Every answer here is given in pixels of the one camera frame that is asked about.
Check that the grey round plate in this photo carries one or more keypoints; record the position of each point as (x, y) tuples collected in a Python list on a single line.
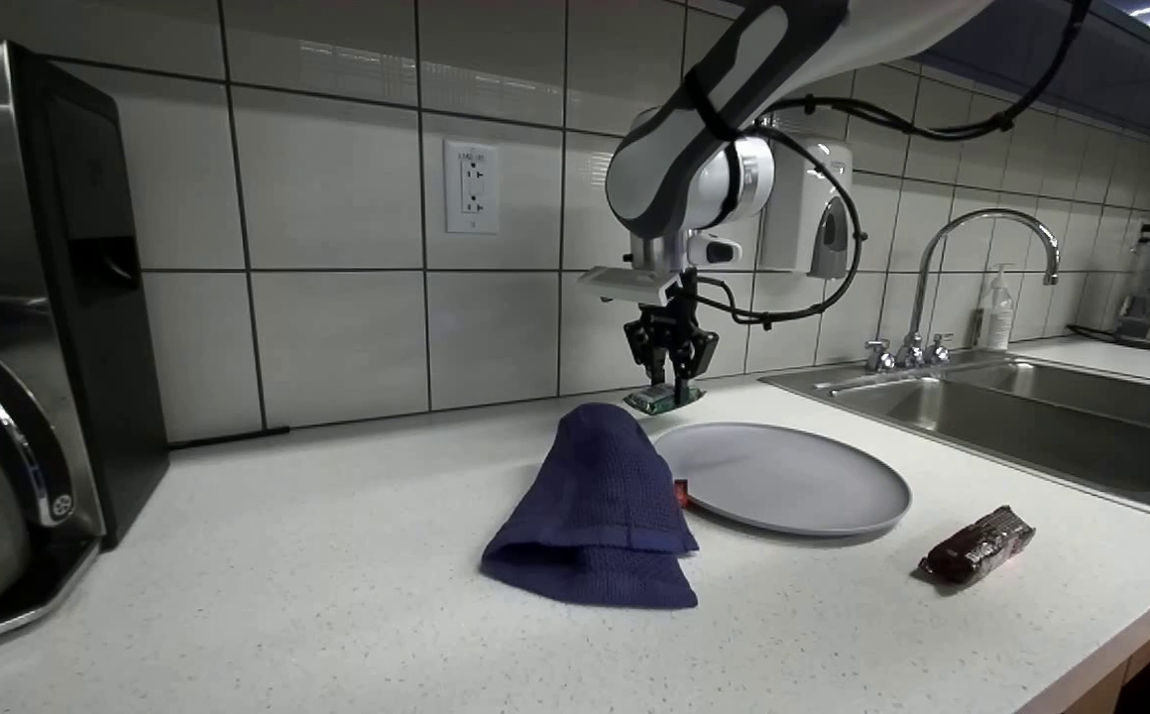
[(788, 477)]

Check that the white wall outlet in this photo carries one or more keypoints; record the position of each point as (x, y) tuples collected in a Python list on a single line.
[(474, 186)]

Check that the clear soap bottle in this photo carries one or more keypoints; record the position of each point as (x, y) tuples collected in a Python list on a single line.
[(994, 318)]

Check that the stainless steel sink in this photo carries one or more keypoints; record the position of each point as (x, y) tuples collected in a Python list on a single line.
[(1064, 422)]

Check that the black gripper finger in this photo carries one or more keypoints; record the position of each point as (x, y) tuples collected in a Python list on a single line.
[(695, 358), (647, 358)]

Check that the white wall soap dispenser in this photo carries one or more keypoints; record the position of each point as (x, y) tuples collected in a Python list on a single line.
[(797, 201)]

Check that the dark blue waffle towel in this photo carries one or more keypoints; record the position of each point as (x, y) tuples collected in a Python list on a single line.
[(597, 515)]

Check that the chrome gooseneck faucet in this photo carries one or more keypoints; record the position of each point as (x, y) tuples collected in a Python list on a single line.
[(924, 280)]

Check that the brown snack bar wrapper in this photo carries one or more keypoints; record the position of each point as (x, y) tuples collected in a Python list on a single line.
[(977, 544)]

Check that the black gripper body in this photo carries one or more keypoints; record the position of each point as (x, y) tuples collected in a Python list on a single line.
[(680, 309)]

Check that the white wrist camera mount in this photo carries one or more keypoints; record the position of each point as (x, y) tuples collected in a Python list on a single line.
[(620, 284)]

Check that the black stainless countertop oven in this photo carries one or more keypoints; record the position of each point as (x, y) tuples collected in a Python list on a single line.
[(71, 292)]

